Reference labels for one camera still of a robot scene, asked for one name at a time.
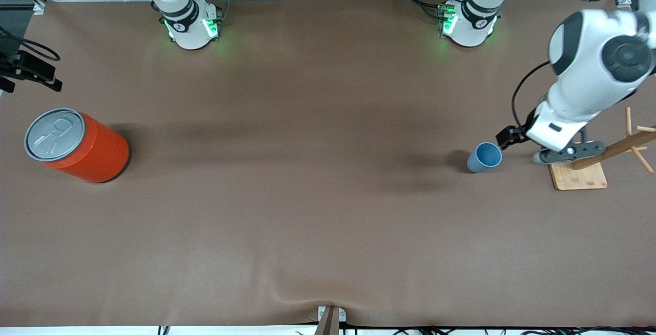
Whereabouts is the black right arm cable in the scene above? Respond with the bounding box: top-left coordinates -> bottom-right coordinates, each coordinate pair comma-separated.
0,26 -> 62,62

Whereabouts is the orange can with grey lid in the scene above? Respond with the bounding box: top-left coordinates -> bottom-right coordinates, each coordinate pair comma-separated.
24,108 -> 131,184

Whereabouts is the brown table mat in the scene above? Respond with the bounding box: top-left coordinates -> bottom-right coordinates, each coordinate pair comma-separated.
0,0 -> 656,328

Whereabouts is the light blue plastic cup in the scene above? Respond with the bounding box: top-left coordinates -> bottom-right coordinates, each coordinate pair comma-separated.
466,142 -> 503,174

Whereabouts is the grey table edge clamp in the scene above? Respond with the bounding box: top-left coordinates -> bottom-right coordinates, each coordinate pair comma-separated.
314,305 -> 347,335

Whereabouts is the wooden cup stand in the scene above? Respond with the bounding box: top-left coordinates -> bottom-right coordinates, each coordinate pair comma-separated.
543,107 -> 656,192

